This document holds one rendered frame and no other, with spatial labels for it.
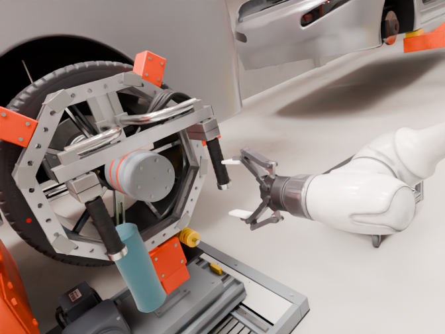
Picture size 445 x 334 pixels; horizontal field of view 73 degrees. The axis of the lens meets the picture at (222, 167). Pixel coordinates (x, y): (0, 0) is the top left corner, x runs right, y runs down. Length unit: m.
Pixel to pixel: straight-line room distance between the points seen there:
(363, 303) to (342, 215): 0.99
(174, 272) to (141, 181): 0.43
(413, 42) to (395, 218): 3.73
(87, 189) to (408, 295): 1.31
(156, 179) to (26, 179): 0.31
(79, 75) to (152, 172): 0.36
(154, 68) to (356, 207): 0.70
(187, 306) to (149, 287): 0.42
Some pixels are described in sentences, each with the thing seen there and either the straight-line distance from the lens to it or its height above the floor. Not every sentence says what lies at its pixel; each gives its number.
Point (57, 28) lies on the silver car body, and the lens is 1.35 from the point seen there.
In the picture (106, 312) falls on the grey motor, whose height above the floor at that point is 0.41.
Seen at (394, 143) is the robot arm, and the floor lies 0.88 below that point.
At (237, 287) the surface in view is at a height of 0.17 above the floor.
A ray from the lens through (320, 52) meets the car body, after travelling 3.24.
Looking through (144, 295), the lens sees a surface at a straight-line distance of 0.94.
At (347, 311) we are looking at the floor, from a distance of 1.47.
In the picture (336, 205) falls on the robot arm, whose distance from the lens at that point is 0.53.
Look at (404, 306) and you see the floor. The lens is 1.51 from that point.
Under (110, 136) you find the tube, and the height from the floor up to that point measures 1.00.
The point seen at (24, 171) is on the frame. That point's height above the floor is 0.97.
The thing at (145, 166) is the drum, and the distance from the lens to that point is 0.80.
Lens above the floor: 1.12
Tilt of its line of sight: 21 degrees down
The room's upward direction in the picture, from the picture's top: 16 degrees counter-clockwise
